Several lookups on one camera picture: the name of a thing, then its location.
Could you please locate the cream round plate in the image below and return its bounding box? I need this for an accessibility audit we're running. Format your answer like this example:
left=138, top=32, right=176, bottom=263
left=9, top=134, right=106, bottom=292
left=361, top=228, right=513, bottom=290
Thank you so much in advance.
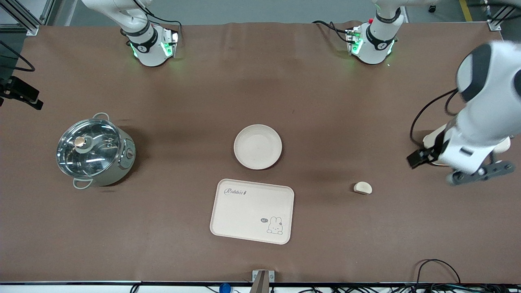
left=234, top=124, right=282, bottom=170

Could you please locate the cream two-slot toaster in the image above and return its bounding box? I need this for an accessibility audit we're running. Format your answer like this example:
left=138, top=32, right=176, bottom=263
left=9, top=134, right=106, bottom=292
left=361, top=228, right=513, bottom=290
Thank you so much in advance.
left=422, top=124, right=511, bottom=166

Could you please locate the glass pot lid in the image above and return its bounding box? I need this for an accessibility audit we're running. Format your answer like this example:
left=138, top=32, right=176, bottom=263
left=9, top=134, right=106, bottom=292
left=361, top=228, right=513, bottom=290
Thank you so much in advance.
left=56, top=118, right=123, bottom=179

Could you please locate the grey-green electric cooking pot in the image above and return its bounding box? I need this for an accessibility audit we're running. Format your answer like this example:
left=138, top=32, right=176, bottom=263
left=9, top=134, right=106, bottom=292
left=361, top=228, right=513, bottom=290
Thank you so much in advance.
left=57, top=112, right=137, bottom=190

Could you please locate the cream rabbit print tray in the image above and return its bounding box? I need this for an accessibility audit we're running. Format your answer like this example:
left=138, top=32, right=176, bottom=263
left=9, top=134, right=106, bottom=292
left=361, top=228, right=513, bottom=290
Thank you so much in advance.
left=210, top=178, right=295, bottom=245

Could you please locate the brown table mat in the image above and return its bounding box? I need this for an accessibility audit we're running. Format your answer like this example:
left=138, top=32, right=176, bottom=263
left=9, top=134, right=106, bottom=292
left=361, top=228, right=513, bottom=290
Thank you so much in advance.
left=0, top=21, right=521, bottom=284

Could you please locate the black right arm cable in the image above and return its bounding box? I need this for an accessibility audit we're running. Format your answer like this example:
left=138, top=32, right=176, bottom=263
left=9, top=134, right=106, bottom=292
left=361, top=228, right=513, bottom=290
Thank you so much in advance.
left=0, top=40, right=36, bottom=72

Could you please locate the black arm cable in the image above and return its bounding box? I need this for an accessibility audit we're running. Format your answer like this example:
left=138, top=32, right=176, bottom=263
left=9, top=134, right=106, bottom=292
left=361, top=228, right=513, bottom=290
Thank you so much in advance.
left=409, top=88, right=461, bottom=148
left=0, top=40, right=36, bottom=72

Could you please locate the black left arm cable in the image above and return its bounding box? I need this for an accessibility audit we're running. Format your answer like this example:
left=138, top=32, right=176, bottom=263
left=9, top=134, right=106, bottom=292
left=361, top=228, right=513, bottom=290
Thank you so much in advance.
left=409, top=88, right=461, bottom=148

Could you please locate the aluminium frame profile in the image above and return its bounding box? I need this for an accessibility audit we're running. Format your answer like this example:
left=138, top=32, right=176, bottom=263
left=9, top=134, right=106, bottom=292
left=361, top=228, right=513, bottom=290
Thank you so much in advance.
left=0, top=0, right=55, bottom=36
left=486, top=0, right=521, bottom=32

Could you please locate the black looping cable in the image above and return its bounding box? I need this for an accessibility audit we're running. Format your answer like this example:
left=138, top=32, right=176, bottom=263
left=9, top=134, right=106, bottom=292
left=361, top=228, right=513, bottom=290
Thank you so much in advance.
left=414, top=259, right=462, bottom=286

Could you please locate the black cable bundle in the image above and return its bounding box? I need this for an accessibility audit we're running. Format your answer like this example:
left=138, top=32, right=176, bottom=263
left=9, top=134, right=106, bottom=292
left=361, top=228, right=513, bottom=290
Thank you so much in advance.
left=277, top=284, right=521, bottom=293

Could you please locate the black left base cable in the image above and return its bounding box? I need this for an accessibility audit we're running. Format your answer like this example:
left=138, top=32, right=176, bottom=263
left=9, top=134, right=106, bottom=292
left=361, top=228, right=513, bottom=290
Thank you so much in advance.
left=313, top=20, right=355, bottom=44

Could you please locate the black base cable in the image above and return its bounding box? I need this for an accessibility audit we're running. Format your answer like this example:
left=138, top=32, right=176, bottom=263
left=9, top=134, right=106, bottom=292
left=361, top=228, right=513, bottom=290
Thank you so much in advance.
left=313, top=20, right=355, bottom=44
left=134, top=0, right=182, bottom=32

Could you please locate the black right base cable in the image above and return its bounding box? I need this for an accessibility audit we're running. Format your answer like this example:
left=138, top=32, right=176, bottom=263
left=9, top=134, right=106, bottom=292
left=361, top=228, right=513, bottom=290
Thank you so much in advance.
left=134, top=0, right=182, bottom=32

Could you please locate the grey metal camera mount bracket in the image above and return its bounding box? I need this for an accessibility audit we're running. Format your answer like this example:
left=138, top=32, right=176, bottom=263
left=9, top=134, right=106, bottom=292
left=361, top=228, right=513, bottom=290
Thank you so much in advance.
left=252, top=270, right=275, bottom=293

